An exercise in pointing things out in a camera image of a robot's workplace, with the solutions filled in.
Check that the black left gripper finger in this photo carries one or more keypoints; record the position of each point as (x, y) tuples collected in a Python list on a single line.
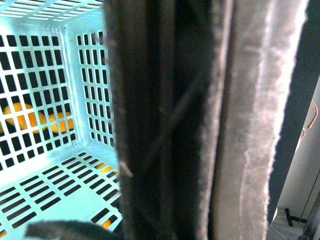
[(68, 230)]

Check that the light blue plastic basket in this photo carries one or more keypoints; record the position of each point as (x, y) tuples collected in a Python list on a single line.
[(57, 139)]

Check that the brown basket handle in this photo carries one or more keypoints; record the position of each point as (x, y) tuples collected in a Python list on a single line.
[(199, 91)]

